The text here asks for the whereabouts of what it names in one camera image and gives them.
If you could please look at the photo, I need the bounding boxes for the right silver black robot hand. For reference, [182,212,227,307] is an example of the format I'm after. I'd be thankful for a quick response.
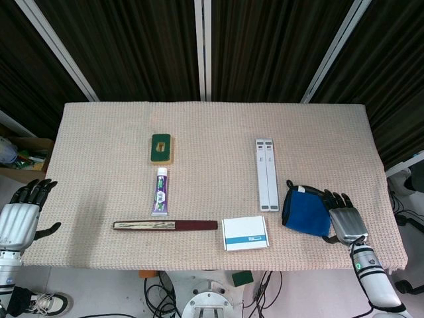
[322,189,370,246]

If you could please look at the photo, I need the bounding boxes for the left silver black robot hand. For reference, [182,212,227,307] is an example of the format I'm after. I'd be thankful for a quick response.
[0,178,62,251]

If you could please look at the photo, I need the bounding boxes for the blue cloth with black trim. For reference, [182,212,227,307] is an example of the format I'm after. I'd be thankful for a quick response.
[281,180,333,238]

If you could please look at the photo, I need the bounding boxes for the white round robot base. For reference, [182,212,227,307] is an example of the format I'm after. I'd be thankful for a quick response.
[181,270,244,318]

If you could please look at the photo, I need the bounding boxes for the cardboard box with clutter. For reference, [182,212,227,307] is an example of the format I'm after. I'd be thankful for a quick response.
[0,127,56,174]

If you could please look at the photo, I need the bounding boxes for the black office chair base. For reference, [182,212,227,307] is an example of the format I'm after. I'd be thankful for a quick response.
[387,165,424,295]

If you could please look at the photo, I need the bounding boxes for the white black sneaker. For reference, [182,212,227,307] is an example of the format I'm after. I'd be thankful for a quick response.
[28,291,74,317]

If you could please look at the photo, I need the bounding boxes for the white folding laptop stand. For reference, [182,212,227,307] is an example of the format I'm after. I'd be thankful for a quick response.
[254,138,281,213]

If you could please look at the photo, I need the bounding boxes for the white box with blue stripe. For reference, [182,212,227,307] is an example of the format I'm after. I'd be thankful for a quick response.
[221,215,269,253]

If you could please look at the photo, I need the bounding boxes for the green sponge on floor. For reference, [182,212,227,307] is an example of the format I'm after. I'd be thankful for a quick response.
[231,271,254,288]

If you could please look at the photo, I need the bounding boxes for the beige woven tablecloth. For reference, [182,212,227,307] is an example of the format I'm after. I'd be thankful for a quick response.
[22,101,408,273]

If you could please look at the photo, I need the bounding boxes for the purple white toothpaste tube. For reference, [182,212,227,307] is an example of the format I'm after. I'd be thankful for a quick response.
[150,167,170,218]

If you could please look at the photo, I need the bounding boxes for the dark red folding fan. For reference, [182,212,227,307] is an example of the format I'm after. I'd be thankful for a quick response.
[111,219,219,231]

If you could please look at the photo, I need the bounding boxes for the green yellow sponge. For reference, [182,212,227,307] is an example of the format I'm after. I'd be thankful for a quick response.
[146,133,174,165]

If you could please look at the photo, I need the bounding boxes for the black cables on floor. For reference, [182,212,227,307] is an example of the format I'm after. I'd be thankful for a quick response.
[142,270,186,318]

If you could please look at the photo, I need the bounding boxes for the white partition frame post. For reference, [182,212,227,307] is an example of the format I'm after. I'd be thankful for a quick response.
[15,0,100,103]
[300,0,375,104]
[193,0,213,102]

